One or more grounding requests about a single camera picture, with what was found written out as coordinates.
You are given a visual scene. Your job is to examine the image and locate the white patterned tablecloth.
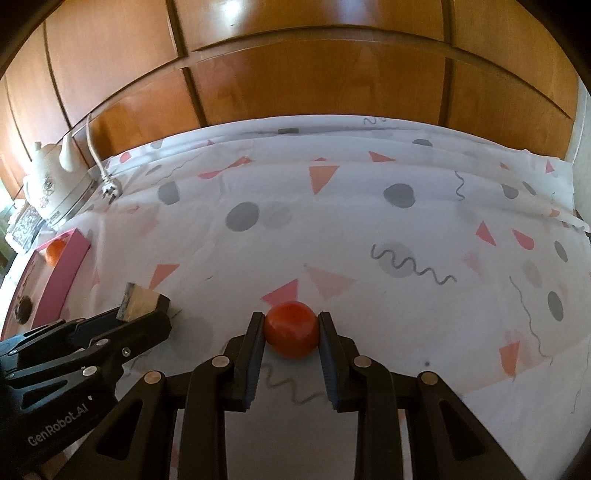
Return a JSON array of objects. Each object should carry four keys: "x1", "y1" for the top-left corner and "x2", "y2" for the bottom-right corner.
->
[{"x1": 0, "y1": 114, "x2": 591, "y2": 480}]

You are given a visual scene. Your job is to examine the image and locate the white ceramic electric kettle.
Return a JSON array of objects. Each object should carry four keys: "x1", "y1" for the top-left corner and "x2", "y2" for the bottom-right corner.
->
[{"x1": 23, "y1": 133, "x2": 93, "y2": 226}]

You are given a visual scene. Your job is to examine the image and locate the pale cut vegetable piece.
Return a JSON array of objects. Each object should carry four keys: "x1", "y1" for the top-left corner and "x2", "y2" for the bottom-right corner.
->
[{"x1": 116, "y1": 282, "x2": 170, "y2": 322}]

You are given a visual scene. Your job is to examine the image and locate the white kettle power cord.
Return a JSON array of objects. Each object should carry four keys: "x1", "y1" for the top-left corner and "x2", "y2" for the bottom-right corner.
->
[{"x1": 85, "y1": 112, "x2": 123, "y2": 204}]

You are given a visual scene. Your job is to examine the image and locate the pink rimmed white tray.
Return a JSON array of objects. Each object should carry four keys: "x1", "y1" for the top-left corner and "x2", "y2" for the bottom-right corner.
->
[{"x1": 1, "y1": 229, "x2": 90, "y2": 340}]

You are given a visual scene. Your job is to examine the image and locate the dark round fruit front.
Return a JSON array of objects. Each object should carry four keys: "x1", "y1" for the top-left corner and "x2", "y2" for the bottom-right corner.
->
[{"x1": 14, "y1": 296, "x2": 33, "y2": 325}]

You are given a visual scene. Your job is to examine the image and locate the red tomato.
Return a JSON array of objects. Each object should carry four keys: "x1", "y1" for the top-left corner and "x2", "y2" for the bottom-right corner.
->
[{"x1": 263, "y1": 301, "x2": 320, "y2": 360}]

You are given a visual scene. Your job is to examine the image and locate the silver patterned tissue box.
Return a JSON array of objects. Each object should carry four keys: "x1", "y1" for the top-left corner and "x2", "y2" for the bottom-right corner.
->
[{"x1": 5, "y1": 201, "x2": 45, "y2": 254}]

